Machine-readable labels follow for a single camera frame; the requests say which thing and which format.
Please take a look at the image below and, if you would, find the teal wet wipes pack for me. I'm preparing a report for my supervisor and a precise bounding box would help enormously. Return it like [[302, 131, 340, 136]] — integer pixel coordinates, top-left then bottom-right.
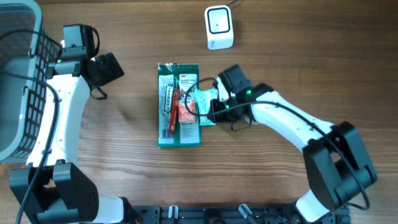
[[195, 88, 218, 126]]

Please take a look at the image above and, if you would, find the orange tissue pack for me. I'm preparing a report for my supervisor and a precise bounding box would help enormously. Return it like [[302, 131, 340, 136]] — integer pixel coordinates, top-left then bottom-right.
[[178, 99, 196, 124]]

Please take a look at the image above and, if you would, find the red Nescafe coffee stick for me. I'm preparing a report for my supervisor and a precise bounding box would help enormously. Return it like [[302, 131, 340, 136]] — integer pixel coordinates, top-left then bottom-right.
[[169, 88, 180, 135]]

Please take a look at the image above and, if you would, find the green glove package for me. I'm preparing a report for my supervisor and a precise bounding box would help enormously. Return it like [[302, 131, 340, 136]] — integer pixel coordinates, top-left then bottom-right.
[[157, 63, 201, 147]]

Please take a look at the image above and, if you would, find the green white candy bar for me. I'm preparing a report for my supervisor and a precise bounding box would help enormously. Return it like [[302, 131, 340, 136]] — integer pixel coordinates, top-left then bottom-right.
[[163, 85, 174, 115]]

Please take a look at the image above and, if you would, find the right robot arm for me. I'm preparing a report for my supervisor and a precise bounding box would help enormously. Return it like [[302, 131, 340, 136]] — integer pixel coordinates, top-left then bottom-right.
[[207, 65, 377, 223]]

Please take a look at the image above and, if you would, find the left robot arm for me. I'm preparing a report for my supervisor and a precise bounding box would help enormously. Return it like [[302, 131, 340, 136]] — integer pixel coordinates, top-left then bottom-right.
[[9, 24, 139, 223]]

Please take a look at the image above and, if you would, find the white barcode scanner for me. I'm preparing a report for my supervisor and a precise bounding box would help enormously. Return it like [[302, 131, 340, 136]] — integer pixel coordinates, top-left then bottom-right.
[[204, 5, 234, 50]]

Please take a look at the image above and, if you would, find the grey plastic mesh basket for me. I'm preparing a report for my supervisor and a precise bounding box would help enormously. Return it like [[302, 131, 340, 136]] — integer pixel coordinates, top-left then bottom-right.
[[1, 0, 60, 163]]

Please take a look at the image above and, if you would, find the black left camera cable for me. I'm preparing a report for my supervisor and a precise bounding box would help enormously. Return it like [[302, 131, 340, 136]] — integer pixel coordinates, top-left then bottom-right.
[[0, 28, 63, 224]]

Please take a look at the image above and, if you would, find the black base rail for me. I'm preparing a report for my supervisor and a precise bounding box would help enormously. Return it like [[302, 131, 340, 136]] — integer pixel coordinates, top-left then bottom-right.
[[124, 203, 351, 224]]

